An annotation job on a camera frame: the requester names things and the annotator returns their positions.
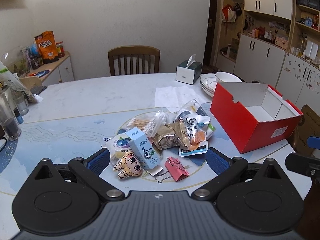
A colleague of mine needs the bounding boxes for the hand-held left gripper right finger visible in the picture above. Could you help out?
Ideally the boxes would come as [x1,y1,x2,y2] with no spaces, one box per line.
[191,147,292,202]

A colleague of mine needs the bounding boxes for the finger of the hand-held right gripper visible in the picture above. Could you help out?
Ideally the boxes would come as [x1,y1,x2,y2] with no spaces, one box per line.
[308,136,320,149]
[285,152,320,178]

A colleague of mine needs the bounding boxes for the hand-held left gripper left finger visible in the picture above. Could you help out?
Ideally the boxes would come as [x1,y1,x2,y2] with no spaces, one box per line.
[27,147,125,202]

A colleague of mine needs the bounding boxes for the blueberry pastry packet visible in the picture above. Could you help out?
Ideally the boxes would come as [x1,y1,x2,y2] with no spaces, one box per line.
[103,134,132,167]

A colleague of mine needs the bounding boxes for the white sausage snack packet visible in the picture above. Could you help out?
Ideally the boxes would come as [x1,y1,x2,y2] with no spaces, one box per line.
[175,110,210,157]

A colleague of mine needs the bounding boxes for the red cardboard box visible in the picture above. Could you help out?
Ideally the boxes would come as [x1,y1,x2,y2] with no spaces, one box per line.
[209,82,304,154]

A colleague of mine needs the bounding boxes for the white and navy tissue pack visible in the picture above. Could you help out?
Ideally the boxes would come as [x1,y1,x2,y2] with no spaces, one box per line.
[184,99,216,138]

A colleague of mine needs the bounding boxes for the bag of cotton swabs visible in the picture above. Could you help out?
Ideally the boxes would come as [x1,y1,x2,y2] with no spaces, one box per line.
[127,110,171,138]

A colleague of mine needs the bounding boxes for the gold foil packet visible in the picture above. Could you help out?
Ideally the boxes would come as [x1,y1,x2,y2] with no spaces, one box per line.
[152,122,184,152]

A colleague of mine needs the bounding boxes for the brown cardboard box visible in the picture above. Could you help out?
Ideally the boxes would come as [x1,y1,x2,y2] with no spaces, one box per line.
[291,104,320,157]

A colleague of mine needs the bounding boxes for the beige plush doll charm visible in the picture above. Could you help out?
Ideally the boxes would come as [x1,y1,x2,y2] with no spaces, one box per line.
[113,152,144,180]

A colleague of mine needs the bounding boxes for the pink binder clip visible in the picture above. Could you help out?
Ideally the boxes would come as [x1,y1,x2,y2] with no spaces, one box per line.
[154,156,190,183]

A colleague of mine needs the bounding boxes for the clear wrapped biscuit packet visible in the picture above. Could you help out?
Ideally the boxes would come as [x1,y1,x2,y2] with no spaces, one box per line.
[174,121,191,147]

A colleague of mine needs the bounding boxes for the light blue small carton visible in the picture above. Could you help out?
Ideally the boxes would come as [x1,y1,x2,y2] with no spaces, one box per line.
[125,127,171,177]

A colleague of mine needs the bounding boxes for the white stickered cabinet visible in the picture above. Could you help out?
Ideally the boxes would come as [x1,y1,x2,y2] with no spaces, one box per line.
[276,52,320,108]

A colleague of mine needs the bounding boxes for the white gold-rimmed plate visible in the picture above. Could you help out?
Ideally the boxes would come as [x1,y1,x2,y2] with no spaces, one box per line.
[200,74,221,91]
[201,81,217,98]

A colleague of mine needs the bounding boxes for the white paper napkin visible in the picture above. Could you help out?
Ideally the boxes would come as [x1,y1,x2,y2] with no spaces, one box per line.
[154,85,208,113]

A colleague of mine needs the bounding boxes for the white gold-rimmed bowl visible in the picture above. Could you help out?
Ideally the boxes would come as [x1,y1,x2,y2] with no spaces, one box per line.
[215,72,242,84]

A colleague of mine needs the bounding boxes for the green and white tissue box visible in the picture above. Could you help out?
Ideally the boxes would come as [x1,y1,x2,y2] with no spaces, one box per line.
[176,54,202,85]

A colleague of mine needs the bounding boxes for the small drinking glass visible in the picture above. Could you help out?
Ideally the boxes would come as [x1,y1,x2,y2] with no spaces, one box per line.
[14,94,29,116]

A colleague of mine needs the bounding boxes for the low white cabinet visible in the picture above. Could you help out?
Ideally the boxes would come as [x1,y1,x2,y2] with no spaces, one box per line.
[37,51,75,84]

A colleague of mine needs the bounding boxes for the tall glass jar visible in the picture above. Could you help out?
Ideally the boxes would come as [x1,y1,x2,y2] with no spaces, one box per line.
[0,85,22,141]

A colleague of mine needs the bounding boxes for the wooden chair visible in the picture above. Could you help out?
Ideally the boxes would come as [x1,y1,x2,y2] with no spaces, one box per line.
[108,45,161,77]

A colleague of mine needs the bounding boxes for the green and white plastic bag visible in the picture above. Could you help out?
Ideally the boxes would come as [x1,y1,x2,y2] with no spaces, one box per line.
[0,61,38,103]

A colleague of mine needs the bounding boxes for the red sauce jar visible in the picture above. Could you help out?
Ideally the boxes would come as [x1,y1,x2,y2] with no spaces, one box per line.
[55,41,65,58]

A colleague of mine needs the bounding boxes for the open wooden shelf unit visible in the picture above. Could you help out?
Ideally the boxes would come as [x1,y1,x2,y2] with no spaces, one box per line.
[291,0,320,64]

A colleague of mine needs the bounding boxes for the orange snack bag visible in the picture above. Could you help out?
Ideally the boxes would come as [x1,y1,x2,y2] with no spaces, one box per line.
[34,31,59,64]

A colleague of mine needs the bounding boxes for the red and white hanging bag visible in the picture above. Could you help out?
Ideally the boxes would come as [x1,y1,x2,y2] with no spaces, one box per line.
[222,4,242,23]

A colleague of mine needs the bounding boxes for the white cupboard with black handles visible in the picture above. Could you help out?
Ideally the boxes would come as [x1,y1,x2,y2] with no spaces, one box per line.
[234,34,287,87]

